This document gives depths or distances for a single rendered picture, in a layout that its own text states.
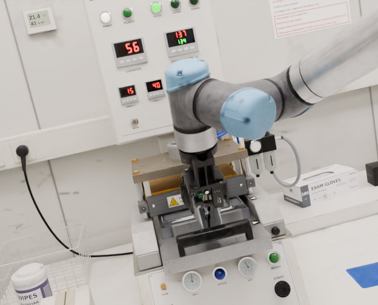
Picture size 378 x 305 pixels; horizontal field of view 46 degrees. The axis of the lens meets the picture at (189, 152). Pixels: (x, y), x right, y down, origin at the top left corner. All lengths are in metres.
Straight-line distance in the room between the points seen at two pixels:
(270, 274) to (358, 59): 0.51
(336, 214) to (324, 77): 0.82
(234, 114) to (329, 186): 0.94
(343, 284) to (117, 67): 0.78
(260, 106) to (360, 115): 1.19
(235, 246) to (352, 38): 0.45
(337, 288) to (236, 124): 0.61
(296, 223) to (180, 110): 0.77
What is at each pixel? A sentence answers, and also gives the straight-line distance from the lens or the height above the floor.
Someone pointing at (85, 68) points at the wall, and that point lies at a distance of 1.56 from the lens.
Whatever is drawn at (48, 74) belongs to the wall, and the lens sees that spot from 1.57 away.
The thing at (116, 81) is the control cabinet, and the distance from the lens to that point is 1.20.
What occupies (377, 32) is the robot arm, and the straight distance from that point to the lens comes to 0.66.
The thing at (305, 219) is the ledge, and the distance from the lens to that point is 1.43.
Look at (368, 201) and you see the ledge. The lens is 1.52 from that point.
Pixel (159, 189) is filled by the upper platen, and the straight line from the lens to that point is 1.04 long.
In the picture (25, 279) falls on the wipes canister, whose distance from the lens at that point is 1.23.
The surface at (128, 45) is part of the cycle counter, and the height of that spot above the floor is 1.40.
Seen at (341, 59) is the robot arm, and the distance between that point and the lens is 0.69.
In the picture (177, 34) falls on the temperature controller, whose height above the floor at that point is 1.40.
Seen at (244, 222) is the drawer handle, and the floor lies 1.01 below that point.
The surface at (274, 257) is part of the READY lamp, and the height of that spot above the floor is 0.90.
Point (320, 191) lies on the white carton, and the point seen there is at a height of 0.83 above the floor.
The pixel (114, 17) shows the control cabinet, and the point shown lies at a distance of 1.21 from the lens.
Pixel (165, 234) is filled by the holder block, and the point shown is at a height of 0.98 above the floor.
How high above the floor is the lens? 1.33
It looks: 11 degrees down
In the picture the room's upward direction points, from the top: 12 degrees counter-clockwise
